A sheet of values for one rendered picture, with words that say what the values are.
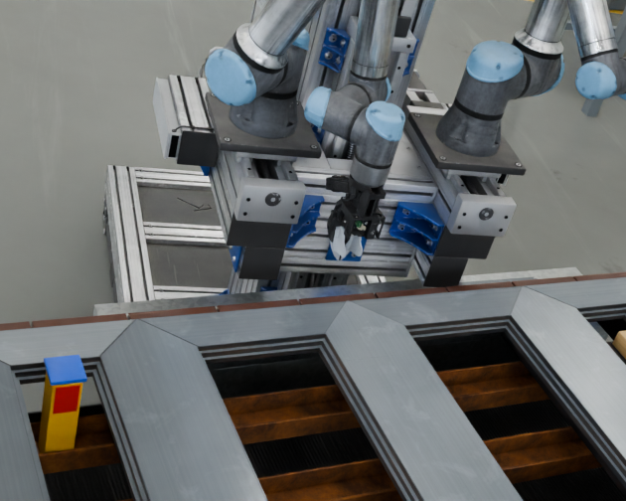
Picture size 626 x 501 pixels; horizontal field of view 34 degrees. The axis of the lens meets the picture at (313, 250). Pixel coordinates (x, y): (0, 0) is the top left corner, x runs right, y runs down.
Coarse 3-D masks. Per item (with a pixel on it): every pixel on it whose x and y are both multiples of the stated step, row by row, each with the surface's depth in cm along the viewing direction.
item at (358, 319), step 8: (344, 312) 206; (352, 312) 207; (360, 312) 207; (368, 312) 208; (376, 312) 209; (336, 320) 203; (344, 320) 204; (352, 320) 205; (360, 320) 205; (368, 320) 206; (376, 320) 206; (384, 320) 207; (392, 320) 208; (328, 328) 201; (336, 328) 201; (344, 328) 202; (352, 328) 203; (360, 328) 203; (368, 328) 204
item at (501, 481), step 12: (480, 480) 177; (492, 480) 177; (504, 480) 178; (420, 492) 171; (432, 492) 172; (444, 492) 172; (456, 492) 173; (468, 492) 174; (480, 492) 174; (492, 492) 175; (504, 492) 176; (516, 492) 176
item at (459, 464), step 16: (448, 448) 181; (464, 448) 182; (480, 448) 183; (416, 464) 176; (432, 464) 177; (448, 464) 178; (464, 464) 179; (480, 464) 180; (496, 464) 181; (416, 480) 173; (432, 480) 174; (448, 480) 175; (464, 480) 176
